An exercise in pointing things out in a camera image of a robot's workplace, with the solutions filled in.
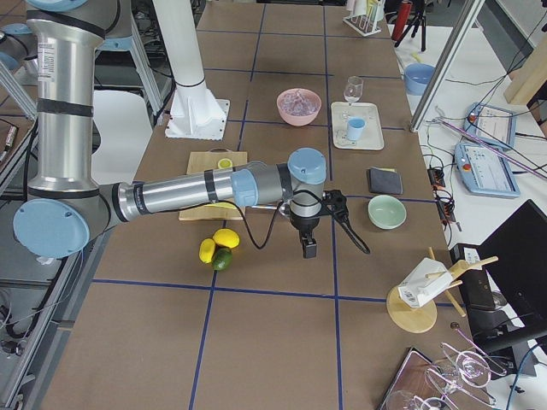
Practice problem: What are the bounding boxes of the dark grey folded cloth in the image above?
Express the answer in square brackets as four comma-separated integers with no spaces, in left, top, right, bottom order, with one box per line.
[367,167,403,195]

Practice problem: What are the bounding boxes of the green lime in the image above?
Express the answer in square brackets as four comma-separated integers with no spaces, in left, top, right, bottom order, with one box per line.
[211,248,232,272]

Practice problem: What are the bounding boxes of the cream bear tray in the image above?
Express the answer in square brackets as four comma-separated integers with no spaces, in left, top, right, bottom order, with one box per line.
[331,102,384,150]

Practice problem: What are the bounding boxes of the clear wine glass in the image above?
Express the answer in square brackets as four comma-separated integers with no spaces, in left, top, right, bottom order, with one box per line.
[340,76,364,121]

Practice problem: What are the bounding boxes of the green bowl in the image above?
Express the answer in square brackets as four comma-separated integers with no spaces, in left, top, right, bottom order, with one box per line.
[368,195,407,230]

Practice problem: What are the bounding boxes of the half lemon slice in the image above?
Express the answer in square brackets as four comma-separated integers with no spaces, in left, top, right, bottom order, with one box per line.
[217,158,233,169]

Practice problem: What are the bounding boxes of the blue teach pendant far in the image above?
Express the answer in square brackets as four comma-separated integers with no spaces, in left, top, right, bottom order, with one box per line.
[464,102,516,150]

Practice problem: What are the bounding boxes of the white carton on stand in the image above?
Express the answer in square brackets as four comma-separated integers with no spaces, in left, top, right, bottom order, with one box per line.
[397,258,453,308]

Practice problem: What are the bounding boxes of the pink bowl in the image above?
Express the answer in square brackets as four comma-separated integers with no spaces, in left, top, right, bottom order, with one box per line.
[276,88,322,126]

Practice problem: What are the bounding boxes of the yellow plastic fork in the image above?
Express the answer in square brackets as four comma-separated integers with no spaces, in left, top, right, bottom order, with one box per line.
[411,53,423,63]

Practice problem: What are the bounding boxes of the blue bowl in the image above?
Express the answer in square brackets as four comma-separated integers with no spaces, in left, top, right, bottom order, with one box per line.
[403,63,435,96]

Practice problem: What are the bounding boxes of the wooden cutting board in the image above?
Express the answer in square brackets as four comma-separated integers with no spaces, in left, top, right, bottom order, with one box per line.
[179,151,248,221]

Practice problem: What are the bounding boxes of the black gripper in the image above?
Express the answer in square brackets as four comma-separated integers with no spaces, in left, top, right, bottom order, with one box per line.
[290,213,320,259]

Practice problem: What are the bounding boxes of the black monitor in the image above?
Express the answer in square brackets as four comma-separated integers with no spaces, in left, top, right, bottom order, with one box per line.
[462,200,546,353]

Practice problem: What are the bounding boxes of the blue teach pendant near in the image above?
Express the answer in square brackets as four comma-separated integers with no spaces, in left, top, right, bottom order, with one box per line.
[454,143,521,198]

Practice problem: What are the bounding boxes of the yellow lemon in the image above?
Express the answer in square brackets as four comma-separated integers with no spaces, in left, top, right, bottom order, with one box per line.
[198,238,216,264]
[213,228,240,249]

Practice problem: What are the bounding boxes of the light blue cup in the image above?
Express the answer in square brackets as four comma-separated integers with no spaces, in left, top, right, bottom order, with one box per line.
[346,117,367,142]

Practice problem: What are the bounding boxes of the black tripod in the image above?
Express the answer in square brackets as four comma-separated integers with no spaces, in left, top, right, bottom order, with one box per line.
[394,0,426,51]

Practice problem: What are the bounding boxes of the blue teach pendant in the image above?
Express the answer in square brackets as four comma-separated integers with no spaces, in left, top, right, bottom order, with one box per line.
[454,143,521,198]
[464,102,516,150]

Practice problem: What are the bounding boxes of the white wire cup rack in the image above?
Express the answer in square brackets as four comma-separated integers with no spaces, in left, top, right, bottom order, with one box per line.
[343,0,384,37]

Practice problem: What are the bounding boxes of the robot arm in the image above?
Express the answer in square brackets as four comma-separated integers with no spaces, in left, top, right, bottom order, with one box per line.
[13,1,326,258]

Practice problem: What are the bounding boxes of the clear glasses on tray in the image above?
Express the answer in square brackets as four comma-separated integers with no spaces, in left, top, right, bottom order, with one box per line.
[379,322,508,409]

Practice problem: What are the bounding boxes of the white chair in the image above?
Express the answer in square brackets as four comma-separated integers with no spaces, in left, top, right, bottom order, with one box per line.
[91,91,152,185]

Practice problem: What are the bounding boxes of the clear ice cubes pile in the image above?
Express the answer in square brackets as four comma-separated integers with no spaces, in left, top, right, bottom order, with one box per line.
[279,89,321,116]

